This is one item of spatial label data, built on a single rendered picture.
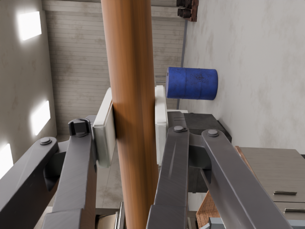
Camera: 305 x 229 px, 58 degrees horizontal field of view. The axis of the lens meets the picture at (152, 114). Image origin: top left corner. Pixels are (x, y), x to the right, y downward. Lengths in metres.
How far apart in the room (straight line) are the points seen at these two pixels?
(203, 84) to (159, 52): 4.57
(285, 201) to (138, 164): 1.66
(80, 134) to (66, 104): 10.07
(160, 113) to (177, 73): 4.73
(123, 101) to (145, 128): 0.02
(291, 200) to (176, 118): 1.70
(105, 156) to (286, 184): 1.84
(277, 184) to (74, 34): 8.34
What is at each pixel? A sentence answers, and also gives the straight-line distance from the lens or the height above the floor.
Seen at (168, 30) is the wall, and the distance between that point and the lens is 9.20.
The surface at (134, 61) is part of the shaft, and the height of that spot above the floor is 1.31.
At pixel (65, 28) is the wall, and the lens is 9.53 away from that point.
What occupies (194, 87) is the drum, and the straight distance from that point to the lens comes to 4.89.
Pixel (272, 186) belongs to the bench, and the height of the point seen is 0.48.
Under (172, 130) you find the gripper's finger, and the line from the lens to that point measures 0.16.
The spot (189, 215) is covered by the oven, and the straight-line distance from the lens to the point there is 2.35.
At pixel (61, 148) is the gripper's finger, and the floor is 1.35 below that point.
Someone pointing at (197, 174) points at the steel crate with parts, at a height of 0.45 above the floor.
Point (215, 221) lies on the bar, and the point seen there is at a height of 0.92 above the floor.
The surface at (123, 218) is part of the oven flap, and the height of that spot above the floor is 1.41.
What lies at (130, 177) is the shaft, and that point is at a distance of 0.21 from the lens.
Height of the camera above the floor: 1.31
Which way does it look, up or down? 2 degrees down
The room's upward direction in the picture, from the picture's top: 87 degrees counter-clockwise
